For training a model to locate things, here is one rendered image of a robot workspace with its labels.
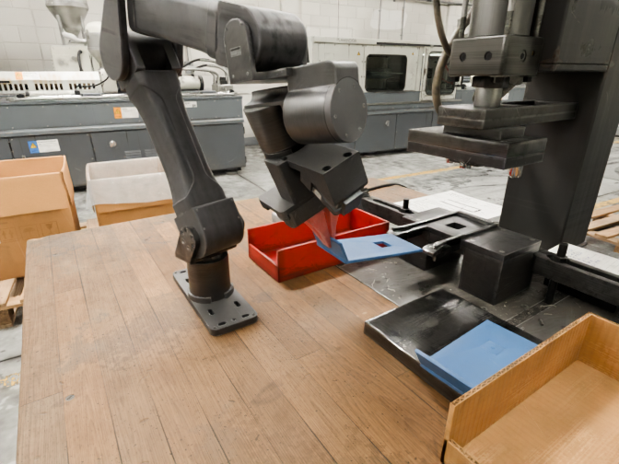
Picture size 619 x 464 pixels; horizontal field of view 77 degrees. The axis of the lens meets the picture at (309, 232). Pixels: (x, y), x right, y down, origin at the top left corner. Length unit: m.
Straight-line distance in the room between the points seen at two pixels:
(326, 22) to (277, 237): 7.44
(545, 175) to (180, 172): 0.66
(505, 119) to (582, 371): 0.34
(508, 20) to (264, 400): 0.55
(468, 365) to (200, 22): 0.47
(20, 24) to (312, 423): 6.61
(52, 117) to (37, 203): 2.35
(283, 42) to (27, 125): 4.56
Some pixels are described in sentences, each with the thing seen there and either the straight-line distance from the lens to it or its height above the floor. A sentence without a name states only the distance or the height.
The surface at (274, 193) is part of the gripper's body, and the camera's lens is 0.47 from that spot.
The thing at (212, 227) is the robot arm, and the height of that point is 1.04.
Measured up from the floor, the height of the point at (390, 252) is 1.00.
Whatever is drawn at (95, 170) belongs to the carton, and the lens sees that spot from 3.17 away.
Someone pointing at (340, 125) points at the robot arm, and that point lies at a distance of 0.36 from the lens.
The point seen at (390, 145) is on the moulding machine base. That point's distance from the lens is 6.55.
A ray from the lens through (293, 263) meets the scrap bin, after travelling 0.66.
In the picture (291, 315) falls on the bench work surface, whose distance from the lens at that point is 0.58.
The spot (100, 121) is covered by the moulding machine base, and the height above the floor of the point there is 0.76.
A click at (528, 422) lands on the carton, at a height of 0.90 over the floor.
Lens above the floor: 1.23
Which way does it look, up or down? 22 degrees down
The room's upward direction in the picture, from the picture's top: straight up
